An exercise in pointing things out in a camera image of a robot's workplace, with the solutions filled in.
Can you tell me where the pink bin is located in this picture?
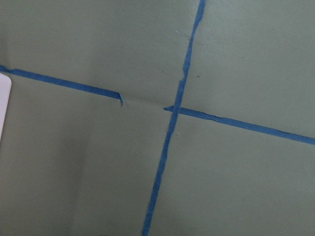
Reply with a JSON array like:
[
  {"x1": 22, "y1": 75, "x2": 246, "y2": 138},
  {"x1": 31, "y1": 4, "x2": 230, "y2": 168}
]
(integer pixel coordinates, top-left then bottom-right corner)
[{"x1": 0, "y1": 74, "x2": 12, "y2": 138}]

